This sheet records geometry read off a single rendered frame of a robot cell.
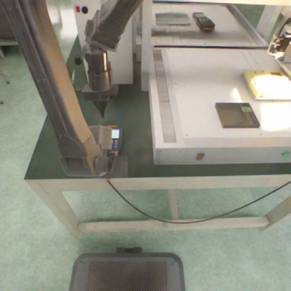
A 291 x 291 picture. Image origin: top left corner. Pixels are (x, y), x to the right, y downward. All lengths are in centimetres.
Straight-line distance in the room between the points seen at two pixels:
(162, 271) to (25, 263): 81
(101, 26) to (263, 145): 59
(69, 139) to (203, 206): 124
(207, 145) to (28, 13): 55
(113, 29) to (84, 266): 98
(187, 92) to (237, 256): 104
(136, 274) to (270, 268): 83
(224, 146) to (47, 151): 62
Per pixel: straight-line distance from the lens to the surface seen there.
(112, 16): 54
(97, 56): 61
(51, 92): 41
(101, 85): 64
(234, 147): 72
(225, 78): 101
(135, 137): 82
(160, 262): 113
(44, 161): 82
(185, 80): 94
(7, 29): 311
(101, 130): 53
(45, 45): 40
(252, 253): 156
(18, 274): 154
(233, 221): 140
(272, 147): 79
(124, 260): 113
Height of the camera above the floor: 137
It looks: 52 degrees down
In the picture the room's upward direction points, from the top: 3 degrees clockwise
